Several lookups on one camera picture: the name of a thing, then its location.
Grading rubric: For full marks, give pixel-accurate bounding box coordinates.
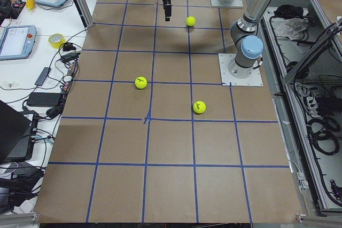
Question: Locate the tennis ball upper middle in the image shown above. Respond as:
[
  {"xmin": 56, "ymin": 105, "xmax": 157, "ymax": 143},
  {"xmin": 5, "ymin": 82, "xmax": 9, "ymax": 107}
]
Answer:
[{"xmin": 186, "ymin": 16, "xmax": 196, "ymax": 27}]

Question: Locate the tennis ball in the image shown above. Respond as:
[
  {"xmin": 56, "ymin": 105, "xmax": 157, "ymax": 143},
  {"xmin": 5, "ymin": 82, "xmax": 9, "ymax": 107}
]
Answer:
[
  {"xmin": 186, "ymin": 16, "xmax": 196, "ymax": 27},
  {"xmin": 135, "ymin": 76, "xmax": 147, "ymax": 89},
  {"xmin": 193, "ymin": 100, "xmax": 206, "ymax": 114}
]

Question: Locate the tennis ball left centre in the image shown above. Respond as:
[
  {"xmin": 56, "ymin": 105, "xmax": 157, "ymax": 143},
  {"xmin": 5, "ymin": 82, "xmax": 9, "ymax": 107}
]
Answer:
[{"xmin": 135, "ymin": 76, "xmax": 147, "ymax": 89}]

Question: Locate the tennis ball right centre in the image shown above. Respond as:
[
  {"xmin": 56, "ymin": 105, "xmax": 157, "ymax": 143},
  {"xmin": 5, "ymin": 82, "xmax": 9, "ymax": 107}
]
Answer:
[{"xmin": 193, "ymin": 100, "xmax": 206, "ymax": 114}]

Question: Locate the yellow tape roll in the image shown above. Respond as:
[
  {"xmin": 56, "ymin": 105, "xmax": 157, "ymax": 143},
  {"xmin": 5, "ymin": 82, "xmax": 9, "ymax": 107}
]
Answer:
[{"xmin": 48, "ymin": 33, "xmax": 66, "ymax": 49}]

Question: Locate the yellow corn toy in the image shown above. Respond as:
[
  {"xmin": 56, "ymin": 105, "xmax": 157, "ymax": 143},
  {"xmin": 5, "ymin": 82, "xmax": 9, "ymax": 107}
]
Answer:
[{"xmin": 26, "ymin": 0, "xmax": 35, "ymax": 10}]

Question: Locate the grey usb hub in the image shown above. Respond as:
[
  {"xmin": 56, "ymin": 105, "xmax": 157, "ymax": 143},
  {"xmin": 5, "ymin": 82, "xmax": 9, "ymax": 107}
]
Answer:
[{"xmin": 35, "ymin": 67, "xmax": 51, "ymax": 86}]

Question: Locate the near teach pendant tablet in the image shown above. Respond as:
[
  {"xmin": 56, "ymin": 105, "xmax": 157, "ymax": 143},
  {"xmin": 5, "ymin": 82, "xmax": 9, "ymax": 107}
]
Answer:
[{"xmin": 1, "ymin": 25, "xmax": 37, "ymax": 61}]

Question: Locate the crumpled white cloth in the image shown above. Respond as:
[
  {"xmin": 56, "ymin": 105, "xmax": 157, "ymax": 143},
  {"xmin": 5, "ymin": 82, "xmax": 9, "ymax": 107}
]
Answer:
[{"xmin": 275, "ymin": 18, "xmax": 309, "ymax": 41}]

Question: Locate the black power adapter brick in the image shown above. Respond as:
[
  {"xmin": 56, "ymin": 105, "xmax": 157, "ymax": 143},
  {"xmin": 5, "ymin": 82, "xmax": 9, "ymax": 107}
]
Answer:
[{"xmin": 27, "ymin": 92, "xmax": 61, "ymax": 107}]

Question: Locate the black laptop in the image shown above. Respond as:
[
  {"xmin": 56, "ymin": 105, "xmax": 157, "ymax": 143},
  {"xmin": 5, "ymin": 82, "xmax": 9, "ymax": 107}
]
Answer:
[{"xmin": 1, "ymin": 101, "xmax": 38, "ymax": 164}]

